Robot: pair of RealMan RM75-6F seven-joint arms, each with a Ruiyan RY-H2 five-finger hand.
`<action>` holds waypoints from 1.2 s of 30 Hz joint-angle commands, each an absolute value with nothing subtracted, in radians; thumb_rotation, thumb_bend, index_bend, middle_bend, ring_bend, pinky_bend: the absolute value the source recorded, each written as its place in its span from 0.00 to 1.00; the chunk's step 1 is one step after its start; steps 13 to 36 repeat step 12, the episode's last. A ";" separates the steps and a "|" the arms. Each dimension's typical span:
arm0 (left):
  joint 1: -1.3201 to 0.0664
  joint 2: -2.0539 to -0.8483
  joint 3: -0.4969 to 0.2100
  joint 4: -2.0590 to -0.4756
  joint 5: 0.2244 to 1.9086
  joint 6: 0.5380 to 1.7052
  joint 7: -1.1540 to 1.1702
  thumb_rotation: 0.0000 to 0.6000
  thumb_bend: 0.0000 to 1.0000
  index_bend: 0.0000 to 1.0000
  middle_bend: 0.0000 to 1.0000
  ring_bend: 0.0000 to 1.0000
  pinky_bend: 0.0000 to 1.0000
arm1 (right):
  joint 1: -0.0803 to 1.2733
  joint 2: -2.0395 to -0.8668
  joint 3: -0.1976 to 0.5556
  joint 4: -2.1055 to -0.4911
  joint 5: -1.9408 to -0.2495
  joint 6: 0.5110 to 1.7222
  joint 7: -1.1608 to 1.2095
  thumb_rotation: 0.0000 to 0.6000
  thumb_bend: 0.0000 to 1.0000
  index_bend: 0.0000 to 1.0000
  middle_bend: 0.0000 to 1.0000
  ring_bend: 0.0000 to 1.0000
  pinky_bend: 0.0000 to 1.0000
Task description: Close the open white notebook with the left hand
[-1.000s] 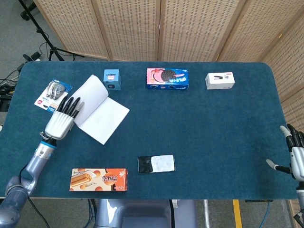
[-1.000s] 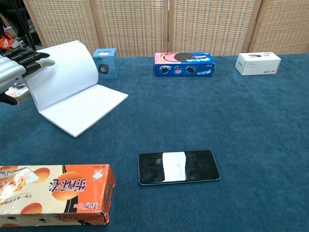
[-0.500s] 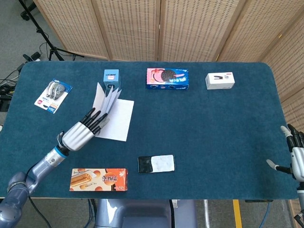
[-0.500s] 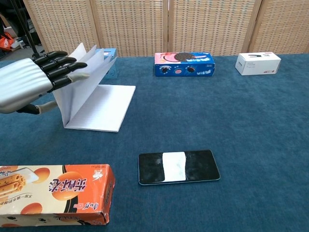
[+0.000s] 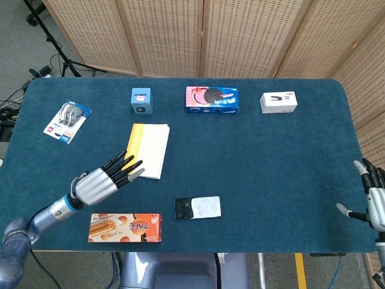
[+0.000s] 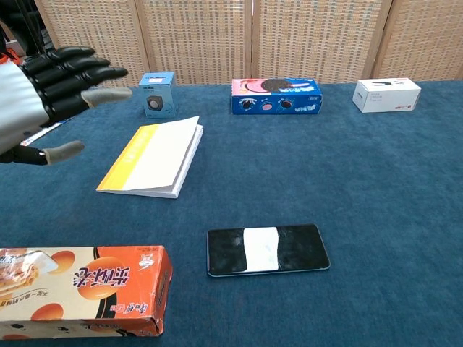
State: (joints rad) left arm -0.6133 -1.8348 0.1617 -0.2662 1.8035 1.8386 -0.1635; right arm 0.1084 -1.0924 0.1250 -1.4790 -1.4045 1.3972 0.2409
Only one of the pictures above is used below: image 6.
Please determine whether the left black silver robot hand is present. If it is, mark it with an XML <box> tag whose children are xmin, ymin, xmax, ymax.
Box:
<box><xmin>0</xmin><ymin>46</ymin><xmax>133</xmax><ymax>166</ymax></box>

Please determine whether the white notebook with yellow cover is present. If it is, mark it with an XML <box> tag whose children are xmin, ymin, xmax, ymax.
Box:
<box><xmin>95</xmin><ymin>115</ymin><xmax>204</xmax><ymax>200</ymax></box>

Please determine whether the black tripod stand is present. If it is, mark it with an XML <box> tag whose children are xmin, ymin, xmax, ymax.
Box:
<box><xmin>21</xmin><ymin>0</ymin><xmax>50</xmax><ymax>57</ymax></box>

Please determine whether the small blue speaker box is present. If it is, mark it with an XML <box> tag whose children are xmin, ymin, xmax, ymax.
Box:
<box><xmin>138</xmin><ymin>72</ymin><xmax>179</xmax><ymax>119</ymax></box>

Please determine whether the orange wafer roll box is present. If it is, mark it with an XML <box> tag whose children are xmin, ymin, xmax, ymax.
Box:
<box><xmin>0</xmin><ymin>245</ymin><xmax>174</xmax><ymax>340</ymax></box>

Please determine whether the blue pink cookie box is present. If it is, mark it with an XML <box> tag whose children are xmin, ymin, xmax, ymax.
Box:
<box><xmin>231</xmin><ymin>77</ymin><xmax>323</xmax><ymax>116</ymax></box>

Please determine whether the wooden woven folding screen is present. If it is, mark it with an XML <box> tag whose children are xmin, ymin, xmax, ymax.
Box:
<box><xmin>34</xmin><ymin>0</ymin><xmax>463</xmax><ymax>87</ymax></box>

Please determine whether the black smartphone with white sticker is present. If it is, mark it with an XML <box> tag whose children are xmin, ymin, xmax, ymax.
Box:
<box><xmin>206</xmin><ymin>223</ymin><xmax>331</xmax><ymax>278</ymax></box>

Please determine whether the dark blue table mat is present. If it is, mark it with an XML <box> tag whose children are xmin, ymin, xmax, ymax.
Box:
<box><xmin>0</xmin><ymin>80</ymin><xmax>463</xmax><ymax>347</ymax></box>

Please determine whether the white stapler box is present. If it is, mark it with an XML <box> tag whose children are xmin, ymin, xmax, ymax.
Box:
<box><xmin>352</xmin><ymin>77</ymin><xmax>422</xmax><ymax>113</ymax></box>

